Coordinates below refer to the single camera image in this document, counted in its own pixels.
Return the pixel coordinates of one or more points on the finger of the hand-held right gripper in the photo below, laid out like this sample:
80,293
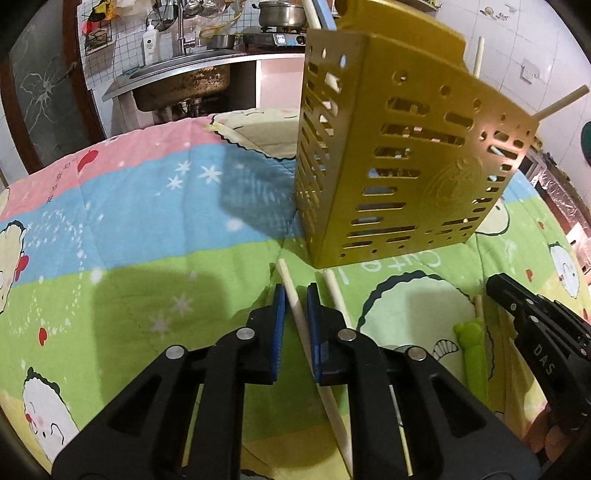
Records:
538,355

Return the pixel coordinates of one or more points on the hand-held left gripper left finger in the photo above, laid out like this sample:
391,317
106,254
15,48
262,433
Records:
278,332

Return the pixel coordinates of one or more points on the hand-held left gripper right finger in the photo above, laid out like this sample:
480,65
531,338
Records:
313,332

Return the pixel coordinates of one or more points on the wooden chopstick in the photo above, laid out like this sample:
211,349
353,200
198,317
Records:
479,307
563,99
478,55
310,14
337,295
295,300

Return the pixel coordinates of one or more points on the yellow slotted utensil holder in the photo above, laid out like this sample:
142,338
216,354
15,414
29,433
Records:
397,184

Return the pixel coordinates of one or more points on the person's right hand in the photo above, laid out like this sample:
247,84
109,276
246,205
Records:
545,438

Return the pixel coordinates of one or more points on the pastel cartoon printed blanket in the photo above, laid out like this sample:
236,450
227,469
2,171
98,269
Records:
138,230

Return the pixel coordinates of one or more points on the steel kitchen sink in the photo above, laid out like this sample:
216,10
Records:
184,81

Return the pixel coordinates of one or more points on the gas stove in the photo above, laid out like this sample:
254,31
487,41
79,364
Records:
286,39

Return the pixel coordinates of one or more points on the small steel saucepan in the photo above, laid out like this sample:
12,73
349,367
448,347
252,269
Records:
222,41

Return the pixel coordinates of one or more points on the steel faucet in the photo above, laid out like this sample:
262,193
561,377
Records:
182,30

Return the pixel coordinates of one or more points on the white soap bottle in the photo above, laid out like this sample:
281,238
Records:
148,42

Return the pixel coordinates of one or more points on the steel cooking pot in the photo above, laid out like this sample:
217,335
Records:
281,14

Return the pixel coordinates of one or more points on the brown door with frosted glass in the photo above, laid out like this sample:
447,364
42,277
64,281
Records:
41,92

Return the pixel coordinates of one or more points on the white wall outlet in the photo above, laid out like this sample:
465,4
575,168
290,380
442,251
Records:
531,71

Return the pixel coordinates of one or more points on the wall rack with hanging utensils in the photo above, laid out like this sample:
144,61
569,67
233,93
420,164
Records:
184,7

